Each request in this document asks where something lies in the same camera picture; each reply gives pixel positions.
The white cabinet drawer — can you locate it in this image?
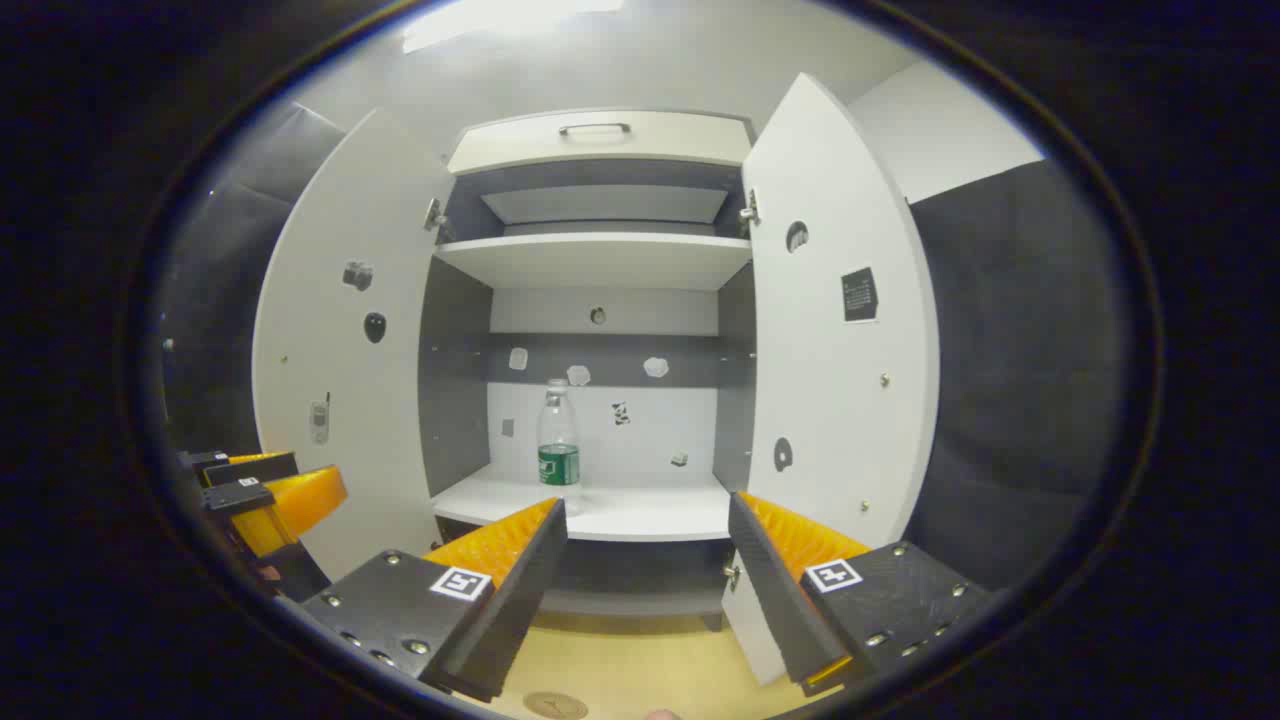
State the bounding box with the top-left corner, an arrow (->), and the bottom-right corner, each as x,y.
446,108 -> 754,177

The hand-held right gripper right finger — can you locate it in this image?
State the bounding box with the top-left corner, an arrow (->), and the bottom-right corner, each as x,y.
727,490 -> 993,699

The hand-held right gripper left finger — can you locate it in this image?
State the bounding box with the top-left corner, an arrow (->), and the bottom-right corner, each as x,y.
298,497 -> 569,703

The white cabinet shelf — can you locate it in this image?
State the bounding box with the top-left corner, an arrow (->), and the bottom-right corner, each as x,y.
429,461 -> 734,544
434,231 -> 754,293

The round brown coaster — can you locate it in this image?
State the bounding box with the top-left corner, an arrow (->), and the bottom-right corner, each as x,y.
522,690 -> 590,720

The clear plastic bottle green label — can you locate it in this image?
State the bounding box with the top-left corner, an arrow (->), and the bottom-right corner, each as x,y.
536,378 -> 582,489

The white cabinet door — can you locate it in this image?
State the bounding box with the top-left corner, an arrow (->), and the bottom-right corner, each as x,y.
253,108 -> 457,582
720,72 -> 942,689

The white cabinet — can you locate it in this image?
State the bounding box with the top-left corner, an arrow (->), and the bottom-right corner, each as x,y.
420,108 -> 759,633

